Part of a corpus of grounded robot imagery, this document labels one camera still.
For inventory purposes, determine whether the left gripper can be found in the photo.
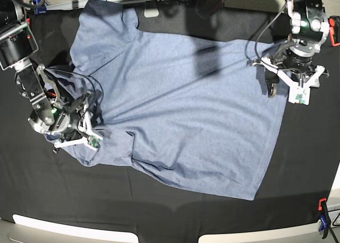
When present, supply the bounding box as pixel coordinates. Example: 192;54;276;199
267;45;315;98

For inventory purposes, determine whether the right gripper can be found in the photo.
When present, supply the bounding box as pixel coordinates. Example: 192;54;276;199
28;99;85;136

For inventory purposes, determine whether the blue-grey t-shirt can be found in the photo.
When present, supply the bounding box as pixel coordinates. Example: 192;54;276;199
61;0;288;201

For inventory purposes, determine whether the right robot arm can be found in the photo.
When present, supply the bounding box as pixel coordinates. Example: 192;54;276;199
1;0;87;141

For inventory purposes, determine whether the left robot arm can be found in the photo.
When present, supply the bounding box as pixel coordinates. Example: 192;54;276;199
265;0;329;104

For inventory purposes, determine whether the black table cloth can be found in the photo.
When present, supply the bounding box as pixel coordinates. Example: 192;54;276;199
1;6;339;242

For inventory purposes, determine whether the orange black clamp far-right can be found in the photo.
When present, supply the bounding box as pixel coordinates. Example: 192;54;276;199
328;15;340;47

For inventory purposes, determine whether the orange black clamp far-left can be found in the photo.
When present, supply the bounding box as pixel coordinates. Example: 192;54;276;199
25;18;31;39

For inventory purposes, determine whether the blue bar clamp far-left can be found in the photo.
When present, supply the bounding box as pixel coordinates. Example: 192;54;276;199
29;0;47;14

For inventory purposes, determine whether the blue orange clamp near-right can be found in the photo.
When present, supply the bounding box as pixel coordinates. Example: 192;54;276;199
318;198;339;243

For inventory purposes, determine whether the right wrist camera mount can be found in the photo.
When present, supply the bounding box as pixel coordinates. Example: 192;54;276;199
54;103;103;151

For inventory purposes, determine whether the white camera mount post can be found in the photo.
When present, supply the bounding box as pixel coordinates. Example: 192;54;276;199
144;1;159;18

